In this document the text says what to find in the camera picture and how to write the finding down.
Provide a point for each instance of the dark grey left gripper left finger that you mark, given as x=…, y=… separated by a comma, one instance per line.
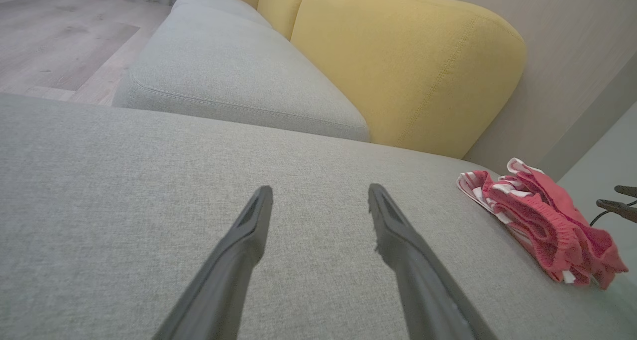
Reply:
x=224, y=285

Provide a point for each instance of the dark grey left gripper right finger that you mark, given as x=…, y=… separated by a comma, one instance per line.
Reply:
x=428, y=285

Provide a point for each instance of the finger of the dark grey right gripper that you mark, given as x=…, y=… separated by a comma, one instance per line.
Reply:
x=628, y=190
x=622, y=209

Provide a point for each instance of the red shorts with white trim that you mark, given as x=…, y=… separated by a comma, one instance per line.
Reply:
x=547, y=215

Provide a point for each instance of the red white jersey shirt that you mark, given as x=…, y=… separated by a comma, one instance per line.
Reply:
x=470, y=183

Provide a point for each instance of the grey sofa seat cushion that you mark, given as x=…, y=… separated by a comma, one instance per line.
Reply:
x=239, y=76
x=219, y=4

